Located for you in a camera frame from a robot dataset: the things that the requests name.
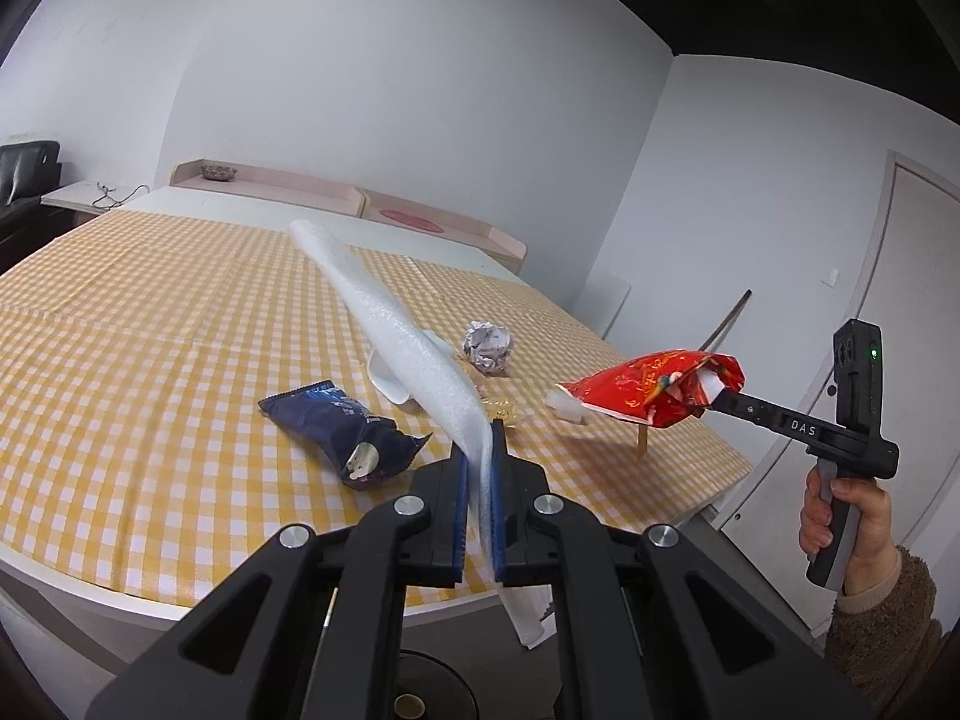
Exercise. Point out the white door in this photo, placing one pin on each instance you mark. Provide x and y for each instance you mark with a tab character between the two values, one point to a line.
915	277

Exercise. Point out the small patterned bowl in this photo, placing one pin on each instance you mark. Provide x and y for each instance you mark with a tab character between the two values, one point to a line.
217	172

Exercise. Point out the white foam sheet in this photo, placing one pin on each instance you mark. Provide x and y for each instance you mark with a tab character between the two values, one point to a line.
405	337

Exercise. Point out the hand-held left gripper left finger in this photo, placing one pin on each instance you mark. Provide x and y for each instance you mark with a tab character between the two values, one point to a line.
459	521

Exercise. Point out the paper ball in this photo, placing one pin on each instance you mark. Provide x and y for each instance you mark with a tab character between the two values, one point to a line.
487	349

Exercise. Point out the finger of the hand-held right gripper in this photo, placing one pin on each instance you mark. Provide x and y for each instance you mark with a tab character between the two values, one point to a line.
746	409

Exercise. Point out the white leaning board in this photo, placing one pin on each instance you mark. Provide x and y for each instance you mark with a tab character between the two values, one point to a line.
607	304

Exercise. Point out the thin wooden rod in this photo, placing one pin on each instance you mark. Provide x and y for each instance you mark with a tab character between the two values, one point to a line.
726	321

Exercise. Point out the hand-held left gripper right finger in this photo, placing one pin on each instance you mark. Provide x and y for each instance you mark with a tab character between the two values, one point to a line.
501	540

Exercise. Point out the yellow checked tablecloth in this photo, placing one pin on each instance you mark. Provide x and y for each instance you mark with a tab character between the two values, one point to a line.
187	315

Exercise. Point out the wooden ice cream stick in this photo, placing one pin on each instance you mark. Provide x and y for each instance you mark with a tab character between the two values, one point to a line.
642	444

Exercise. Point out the white plastic scrap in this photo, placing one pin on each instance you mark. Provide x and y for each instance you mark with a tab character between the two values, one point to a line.
386	382

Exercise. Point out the red snack bag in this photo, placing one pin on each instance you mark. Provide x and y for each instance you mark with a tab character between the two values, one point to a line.
645	390

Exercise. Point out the person's right forearm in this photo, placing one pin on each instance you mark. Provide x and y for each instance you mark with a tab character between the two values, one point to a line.
885	645

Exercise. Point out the person's right hand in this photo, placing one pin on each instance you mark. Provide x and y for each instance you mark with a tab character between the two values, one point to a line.
874	532

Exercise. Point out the red round mat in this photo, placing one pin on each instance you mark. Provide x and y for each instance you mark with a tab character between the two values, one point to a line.
412	219

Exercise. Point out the yellow snack wrapper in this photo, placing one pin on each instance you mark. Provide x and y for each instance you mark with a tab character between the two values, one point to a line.
499	409

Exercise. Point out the pink wooden headboard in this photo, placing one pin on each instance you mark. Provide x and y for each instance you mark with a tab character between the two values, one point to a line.
300	187
465	229

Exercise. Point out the white nightstand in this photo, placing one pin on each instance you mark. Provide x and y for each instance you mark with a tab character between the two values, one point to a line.
75	196

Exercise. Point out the dark blue snack packet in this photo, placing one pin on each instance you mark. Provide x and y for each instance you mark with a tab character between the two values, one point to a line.
330	420

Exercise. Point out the white wall switch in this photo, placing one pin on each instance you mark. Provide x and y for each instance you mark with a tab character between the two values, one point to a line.
831	277

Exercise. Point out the black leather sofa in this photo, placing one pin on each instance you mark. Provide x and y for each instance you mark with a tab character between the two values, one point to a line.
26	172

